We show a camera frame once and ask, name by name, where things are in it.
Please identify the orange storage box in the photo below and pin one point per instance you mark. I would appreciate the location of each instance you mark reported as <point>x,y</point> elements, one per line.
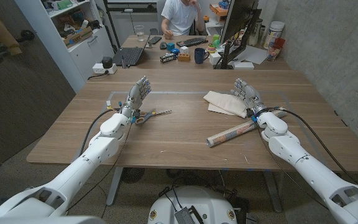
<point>217,10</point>

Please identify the flat white box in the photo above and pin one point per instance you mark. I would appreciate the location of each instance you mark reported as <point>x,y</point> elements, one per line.
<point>243,65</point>

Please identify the orange brick block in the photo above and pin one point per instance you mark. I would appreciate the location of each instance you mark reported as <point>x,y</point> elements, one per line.
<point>184,57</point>

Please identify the printed paper tube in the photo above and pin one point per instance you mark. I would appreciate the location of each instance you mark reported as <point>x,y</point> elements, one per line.
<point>228,134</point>

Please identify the black laptop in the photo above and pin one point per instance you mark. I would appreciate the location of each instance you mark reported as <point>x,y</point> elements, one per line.
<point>130,56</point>

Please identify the black keyboard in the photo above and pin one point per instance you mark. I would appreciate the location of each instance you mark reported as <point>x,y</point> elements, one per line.
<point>192,42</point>

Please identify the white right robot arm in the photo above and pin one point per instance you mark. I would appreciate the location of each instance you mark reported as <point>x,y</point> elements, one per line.
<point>309,168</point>

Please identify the black power adapter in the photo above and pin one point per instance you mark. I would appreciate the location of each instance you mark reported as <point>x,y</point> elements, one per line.
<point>107,62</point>

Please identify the white power strip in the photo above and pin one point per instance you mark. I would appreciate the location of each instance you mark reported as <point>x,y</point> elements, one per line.
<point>98,69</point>

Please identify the red snack cup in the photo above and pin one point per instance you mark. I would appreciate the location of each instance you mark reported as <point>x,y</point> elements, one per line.
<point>273,51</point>

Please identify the black round fan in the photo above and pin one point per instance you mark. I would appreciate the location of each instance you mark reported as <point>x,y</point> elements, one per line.
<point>132,175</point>

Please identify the green cup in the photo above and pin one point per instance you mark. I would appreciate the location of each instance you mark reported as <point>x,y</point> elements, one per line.
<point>216,40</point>

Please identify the small orange black device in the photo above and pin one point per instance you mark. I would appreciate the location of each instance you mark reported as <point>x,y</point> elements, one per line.
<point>206,18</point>

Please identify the black nitro box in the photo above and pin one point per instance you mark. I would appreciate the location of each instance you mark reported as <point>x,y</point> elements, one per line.
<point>167,58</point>

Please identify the person in white t-shirt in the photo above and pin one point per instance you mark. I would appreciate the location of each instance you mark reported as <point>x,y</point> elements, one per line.
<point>179,15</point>

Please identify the blue round tape roll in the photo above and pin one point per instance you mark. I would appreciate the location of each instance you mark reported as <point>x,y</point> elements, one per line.
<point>175,51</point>

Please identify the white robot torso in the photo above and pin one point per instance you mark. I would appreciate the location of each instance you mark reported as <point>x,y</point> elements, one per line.
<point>197,199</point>

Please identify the beige folded cloth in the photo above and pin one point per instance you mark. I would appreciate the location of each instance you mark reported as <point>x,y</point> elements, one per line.
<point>225,102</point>

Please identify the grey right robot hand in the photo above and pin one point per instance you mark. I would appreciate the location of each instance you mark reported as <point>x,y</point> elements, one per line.
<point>250,96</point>

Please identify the cardboard box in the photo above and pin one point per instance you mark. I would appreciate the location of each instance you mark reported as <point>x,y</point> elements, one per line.
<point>78,36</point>

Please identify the colourful stacking rings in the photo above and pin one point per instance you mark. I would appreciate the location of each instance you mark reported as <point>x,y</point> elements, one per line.
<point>211,48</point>

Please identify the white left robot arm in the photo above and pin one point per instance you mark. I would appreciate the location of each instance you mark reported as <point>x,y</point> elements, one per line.
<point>82,161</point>

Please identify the black smartphone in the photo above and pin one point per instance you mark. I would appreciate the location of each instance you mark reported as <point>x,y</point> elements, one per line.
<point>155,40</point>

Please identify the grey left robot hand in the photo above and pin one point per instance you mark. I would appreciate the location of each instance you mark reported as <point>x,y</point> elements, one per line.
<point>135,96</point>

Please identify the white labelled canister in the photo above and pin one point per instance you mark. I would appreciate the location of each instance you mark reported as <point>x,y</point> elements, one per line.
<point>273,34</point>

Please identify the black monitor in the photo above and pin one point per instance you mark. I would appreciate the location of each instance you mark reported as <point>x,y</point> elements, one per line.
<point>238,18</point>

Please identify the white shelf cabinet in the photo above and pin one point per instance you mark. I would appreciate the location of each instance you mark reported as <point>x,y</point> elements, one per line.
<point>85,56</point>

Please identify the white square box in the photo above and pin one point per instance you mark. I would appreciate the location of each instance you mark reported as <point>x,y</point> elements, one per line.
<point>214,59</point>

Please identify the grey table leg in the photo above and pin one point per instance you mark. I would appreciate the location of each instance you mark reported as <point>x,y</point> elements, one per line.
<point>273,193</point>
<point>114,186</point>

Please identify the black computer mouse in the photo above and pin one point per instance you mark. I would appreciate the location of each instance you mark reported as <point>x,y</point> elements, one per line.
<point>163,45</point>

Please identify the blue cube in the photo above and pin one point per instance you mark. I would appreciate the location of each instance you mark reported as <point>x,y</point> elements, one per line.
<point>170,46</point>

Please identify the white paper sheet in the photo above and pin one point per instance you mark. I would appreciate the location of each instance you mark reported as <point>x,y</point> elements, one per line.
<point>255,55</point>

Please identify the small white cube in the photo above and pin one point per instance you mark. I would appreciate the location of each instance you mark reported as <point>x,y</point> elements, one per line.
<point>184,49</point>

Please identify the clear drinking glass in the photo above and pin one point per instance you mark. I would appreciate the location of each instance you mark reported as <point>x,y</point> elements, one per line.
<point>139,33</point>

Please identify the dark blue mug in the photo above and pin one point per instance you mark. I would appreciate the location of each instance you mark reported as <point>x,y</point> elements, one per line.
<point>199,56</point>

